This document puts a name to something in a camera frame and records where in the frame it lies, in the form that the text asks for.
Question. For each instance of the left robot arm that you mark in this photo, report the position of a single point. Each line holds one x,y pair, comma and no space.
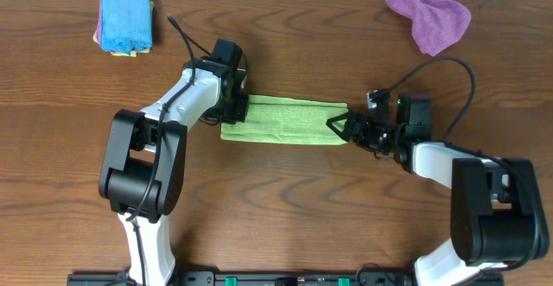
143,168

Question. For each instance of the purple microfiber cloth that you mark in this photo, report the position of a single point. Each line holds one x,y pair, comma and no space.
435,24

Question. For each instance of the folded blue cloth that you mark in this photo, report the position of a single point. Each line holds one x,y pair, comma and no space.
126,25

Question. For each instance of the folded yellow-green cloth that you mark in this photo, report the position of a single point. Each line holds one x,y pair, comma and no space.
133,53

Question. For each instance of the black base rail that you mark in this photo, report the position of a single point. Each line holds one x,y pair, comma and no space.
368,276

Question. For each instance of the folded purple cloth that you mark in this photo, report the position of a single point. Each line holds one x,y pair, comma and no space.
97,33

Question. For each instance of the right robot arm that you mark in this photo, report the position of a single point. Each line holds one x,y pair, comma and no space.
497,221

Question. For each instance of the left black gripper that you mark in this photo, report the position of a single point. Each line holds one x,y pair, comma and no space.
240,115

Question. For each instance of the green microfiber cloth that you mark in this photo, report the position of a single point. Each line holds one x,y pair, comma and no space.
286,121

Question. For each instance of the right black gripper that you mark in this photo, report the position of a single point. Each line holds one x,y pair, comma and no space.
353,119

